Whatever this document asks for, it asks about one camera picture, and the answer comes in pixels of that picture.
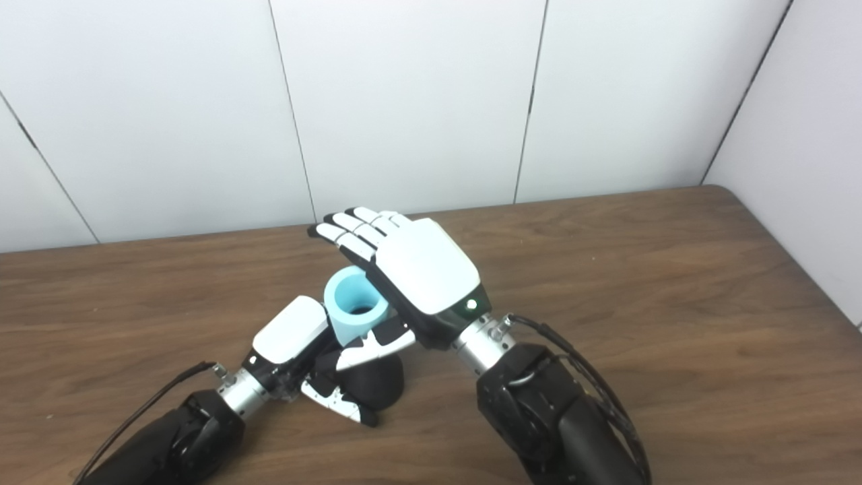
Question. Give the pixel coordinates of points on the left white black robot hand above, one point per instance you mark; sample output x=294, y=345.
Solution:
x=289, y=333

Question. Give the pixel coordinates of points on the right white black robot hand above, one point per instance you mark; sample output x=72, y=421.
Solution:
x=424, y=266

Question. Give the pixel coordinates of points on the black funnel-shaped nozzle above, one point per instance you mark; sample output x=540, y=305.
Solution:
x=377, y=384

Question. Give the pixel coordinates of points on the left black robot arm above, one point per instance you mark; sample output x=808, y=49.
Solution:
x=175, y=444

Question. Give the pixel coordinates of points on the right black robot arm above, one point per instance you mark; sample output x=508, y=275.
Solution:
x=545, y=417

